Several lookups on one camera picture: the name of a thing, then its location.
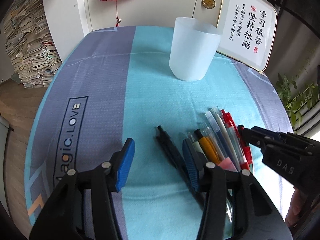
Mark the yellow pen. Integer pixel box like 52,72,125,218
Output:
194,129,220,165

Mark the green potted plant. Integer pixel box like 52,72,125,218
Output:
276,65,319,131

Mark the right hand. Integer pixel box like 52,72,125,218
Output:
285,187,307,227

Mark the stack of books and papers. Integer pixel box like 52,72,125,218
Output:
4,0,62,88

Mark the dark blue pen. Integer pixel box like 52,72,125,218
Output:
205,111,239,171

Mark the red gel pen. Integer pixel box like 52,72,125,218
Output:
221,109,249,170

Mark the pink green eraser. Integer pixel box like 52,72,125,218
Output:
218,157,238,172

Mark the framed calligraphy picture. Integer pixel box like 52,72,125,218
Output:
217,0,277,72

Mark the black pen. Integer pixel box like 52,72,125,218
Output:
156,125,205,210

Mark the pale green pen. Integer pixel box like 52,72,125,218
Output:
188,132,208,162

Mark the translucent white pen cup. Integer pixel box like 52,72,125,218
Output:
169,17,221,81

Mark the clear white pen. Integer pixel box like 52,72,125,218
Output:
202,127,225,163

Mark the blue grey striped tablecloth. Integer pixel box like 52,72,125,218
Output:
24,26,292,239

